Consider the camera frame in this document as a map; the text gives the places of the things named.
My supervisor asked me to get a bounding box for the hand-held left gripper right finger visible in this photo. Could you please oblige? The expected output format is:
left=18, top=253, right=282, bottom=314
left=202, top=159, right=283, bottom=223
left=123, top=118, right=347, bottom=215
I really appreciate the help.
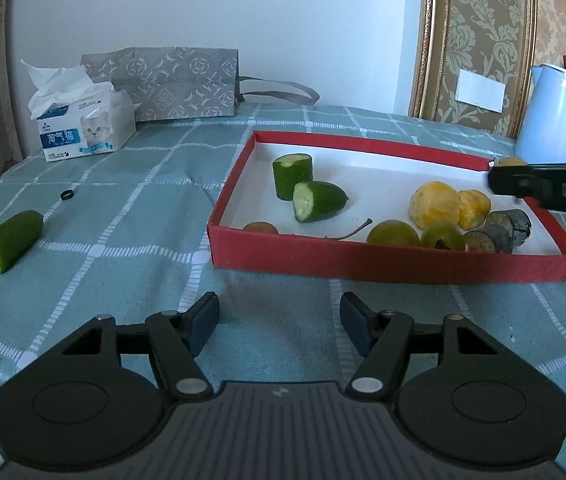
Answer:
left=339, top=291, right=501, bottom=401

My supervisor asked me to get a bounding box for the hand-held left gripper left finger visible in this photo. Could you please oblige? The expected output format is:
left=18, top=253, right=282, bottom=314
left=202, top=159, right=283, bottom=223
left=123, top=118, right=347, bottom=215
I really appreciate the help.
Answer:
left=58, top=291, right=220, bottom=401

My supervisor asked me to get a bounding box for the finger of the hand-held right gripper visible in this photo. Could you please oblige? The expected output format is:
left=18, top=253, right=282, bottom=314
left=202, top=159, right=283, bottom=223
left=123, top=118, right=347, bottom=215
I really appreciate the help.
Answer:
left=489, top=164, right=564, bottom=206

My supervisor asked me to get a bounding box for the yellow peeled fruit piece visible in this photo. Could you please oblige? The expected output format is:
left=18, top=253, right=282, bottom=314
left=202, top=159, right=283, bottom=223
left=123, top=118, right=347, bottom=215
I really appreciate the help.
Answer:
left=458, top=189, right=492, bottom=230

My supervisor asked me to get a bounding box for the peeled pale orange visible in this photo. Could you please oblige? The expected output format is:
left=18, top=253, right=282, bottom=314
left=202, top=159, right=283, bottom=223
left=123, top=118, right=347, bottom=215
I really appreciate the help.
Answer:
left=409, top=182, right=462, bottom=228

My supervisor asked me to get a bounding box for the green tomato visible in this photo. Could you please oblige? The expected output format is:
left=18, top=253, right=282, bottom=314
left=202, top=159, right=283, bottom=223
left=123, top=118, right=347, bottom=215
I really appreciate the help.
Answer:
left=367, top=220, right=421, bottom=248

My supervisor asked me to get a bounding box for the brown round fruit with stem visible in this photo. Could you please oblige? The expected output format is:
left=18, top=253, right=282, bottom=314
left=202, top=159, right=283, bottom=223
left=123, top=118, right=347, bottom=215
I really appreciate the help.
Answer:
left=242, top=218, right=374, bottom=242

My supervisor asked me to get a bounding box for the short cucumber end piece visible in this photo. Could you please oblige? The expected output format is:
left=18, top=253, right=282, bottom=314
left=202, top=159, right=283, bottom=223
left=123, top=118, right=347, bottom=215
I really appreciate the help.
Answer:
left=292, top=181, right=350, bottom=224

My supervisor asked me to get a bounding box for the red shallow cardboard box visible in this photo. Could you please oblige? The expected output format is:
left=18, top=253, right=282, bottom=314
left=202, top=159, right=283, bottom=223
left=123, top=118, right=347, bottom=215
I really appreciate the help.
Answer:
left=206, top=130, right=566, bottom=285

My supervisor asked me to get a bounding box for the short cucumber chunk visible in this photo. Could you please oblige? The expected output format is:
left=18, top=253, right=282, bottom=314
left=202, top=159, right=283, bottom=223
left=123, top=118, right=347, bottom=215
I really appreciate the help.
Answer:
left=272, top=153, right=314, bottom=202

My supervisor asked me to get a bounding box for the light blue kettle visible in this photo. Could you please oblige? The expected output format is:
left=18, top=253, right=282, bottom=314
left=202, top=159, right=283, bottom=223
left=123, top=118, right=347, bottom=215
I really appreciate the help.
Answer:
left=514, top=64, right=566, bottom=165

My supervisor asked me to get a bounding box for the green checked tablecloth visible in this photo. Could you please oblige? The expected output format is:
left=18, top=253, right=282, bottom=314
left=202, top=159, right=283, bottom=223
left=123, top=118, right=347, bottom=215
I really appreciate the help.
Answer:
left=0, top=104, right=566, bottom=480

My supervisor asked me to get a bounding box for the long cucumber end piece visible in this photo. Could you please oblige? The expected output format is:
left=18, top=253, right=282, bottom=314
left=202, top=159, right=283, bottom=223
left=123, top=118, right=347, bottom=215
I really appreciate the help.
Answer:
left=0, top=210, right=45, bottom=275

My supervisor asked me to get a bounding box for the tissue pack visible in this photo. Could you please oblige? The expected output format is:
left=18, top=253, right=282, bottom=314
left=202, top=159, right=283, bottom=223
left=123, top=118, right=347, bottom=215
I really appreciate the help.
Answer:
left=20, top=58, right=137, bottom=163

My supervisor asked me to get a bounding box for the grey patterned bag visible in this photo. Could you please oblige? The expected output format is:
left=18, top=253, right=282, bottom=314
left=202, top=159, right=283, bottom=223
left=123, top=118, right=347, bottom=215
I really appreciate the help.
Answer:
left=80, top=46, right=320, bottom=122

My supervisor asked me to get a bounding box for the white wall switch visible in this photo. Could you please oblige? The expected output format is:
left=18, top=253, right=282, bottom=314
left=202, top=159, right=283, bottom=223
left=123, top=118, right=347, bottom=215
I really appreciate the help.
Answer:
left=455, top=69, right=506, bottom=111

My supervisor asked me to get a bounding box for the gold framed damask wall panel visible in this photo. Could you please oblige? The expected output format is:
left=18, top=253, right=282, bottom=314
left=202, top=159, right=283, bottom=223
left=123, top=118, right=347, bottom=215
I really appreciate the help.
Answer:
left=410, top=0, right=538, bottom=136

